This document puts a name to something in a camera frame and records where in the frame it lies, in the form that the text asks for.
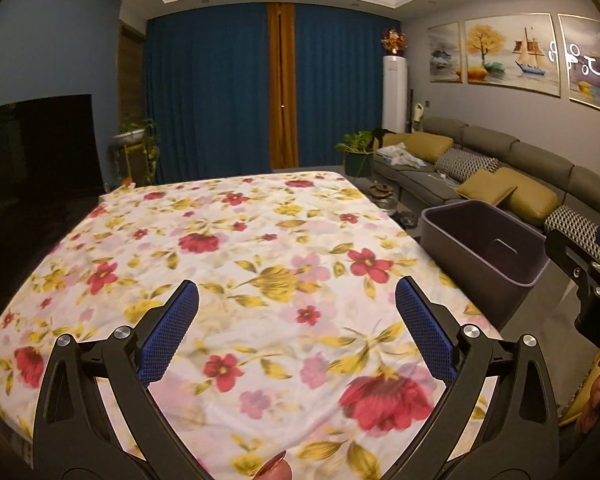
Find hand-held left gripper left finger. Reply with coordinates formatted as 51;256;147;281
32;279;203;480

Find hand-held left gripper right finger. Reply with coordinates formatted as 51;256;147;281
390;276;561;480

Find grey plastic bin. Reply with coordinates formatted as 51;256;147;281
420;200;551;288

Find person's left hand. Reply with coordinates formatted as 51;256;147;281
258;452;293;480

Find black white patterned cushion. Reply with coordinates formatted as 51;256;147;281
435;149;500;181
544;205;600;266

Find yellow cushion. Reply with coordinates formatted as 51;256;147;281
382;132;453;163
455;169;518;203
490;166;558;215

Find dark coffee table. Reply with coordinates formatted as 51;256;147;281
370;180;426;233

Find floral tablecloth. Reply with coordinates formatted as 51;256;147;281
0;171;506;480

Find glass jar on coffee table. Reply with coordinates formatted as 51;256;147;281
370;182;398;213

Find grey sofa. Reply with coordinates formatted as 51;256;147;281
372;116;600;271

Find white cloth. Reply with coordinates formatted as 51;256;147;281
377;144;426;168

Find gold plant stand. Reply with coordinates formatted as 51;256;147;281
112;142;151;186

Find purple landscape painting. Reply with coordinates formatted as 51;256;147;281
557;12;600;118

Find green plant in dark pot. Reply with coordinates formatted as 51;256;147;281
336;131;376;178

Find trailing plant in white pot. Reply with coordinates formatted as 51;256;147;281
111;117;158;181

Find sailboat and tree painting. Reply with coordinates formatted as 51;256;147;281
462;11;563;98

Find black television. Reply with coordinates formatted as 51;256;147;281
0;94;105;336

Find white standing air conditioner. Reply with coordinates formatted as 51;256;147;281
382;56;410;133

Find small landscape painting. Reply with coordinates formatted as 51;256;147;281
426;22;465;83

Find blue curtain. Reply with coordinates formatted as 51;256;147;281
295;5;402;166
145;2;272;183

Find orange curtain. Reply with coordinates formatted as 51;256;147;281
266;2;301;170

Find red gold flower decoration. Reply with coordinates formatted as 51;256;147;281
381;29;408;57

